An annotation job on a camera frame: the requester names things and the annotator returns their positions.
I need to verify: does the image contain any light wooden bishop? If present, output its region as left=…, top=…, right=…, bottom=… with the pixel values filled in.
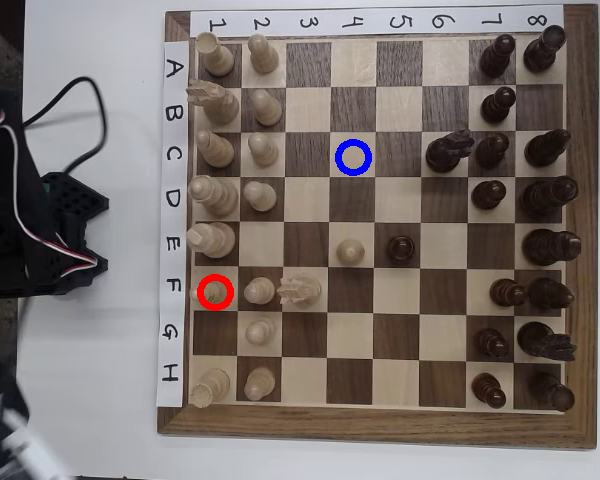
left=189, top=277, right=232, bottom=309
left=195, top=130, right=236, bottom=169

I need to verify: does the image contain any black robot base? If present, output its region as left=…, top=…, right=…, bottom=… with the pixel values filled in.
left=39, top=171, right=110, bottom=301

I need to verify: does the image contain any light wooden knight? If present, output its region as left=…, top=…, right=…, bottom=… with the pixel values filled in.
left=185, top=78, right=241, bottom=126
left=276, top=273, right=323, bottom=309

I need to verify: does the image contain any light wooden pawn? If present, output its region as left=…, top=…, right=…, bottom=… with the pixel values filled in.
left=251, top=88, right=284, bottom=127
left=244, top=317, right=277, bottom=346
left=243, top=276, right=276, bottom=305
left=247, top=132, right=280, bottom=168
left=241, top=180, right=278, bottom=212
left=335, top=238, right=366, bottom=267
left=246, top=33, right=280, bottom=75
left=243, top=367, right=277, bottom=403

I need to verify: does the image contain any light wooden king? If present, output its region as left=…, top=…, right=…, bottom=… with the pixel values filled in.
left=186, top=221, right=237, bottom=260

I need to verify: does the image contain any light wooden queen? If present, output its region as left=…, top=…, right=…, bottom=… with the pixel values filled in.
left=187, top=175, right=240, bottom=218

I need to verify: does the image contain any dark wooden pawn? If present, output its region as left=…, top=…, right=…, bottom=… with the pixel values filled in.
left=471, top=372, right=508, bottom=410
left=478, top=33, right=517, bottom=79
left=385, top=235, right=415, bottom=265
left=489, top=278, right=529, bottom=309
left=480, top=86, right=518, bottom=125
left=474, top=132, right=511, bottom=170
left=470, top=179, right=508, bottom=211
left=473, top=327, right=511, bottom=360

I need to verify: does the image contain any wooden chessboard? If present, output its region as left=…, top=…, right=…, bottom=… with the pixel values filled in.
left=155, top=3, right=600, bottom=451

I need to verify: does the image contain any white paper letter strip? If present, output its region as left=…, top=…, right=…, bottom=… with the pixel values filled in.
left=155, top=39, right=190, bottom=409

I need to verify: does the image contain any light wooden rook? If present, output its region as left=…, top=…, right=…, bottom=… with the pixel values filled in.
left=193, top=31, right=236, bottom=78
left=188, top=368, right=231, bottom=409

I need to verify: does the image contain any dark wooden knight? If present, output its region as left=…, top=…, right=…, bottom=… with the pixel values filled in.
left=517, top=321, right=579, bottom=363
left=424, top=128, right=476, bottom=175

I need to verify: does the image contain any white paper number strip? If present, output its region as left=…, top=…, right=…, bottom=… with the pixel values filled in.
left=189, top=4, right=566, bottom=38

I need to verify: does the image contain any dark wooden king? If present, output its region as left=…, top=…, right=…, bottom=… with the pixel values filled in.
left=522, top=228, right=583, bottom=267

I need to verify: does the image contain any dark wooden queen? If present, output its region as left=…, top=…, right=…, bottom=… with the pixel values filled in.
left=519, top=175, right=580, bottom=219

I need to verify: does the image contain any dark wooden bishop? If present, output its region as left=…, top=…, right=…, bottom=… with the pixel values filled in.
left=523, top=128, right=572, bottom=169
left=528, top=277, right=577, bottom=311

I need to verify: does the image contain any dark wooden rook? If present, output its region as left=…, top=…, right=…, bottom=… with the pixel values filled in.
left=527, top=372, right=577, bottom=413
left=523, top=24, right=566, bottom=74

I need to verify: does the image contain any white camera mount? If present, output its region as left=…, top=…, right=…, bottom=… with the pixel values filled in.
left=0, top=394, right=74, bottom=480

